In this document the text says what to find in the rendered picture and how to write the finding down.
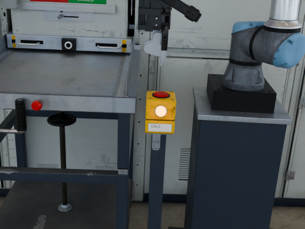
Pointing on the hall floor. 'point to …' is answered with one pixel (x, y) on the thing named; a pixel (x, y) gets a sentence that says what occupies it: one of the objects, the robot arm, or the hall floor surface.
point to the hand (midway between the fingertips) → (164, 61)
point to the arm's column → (232, 174)
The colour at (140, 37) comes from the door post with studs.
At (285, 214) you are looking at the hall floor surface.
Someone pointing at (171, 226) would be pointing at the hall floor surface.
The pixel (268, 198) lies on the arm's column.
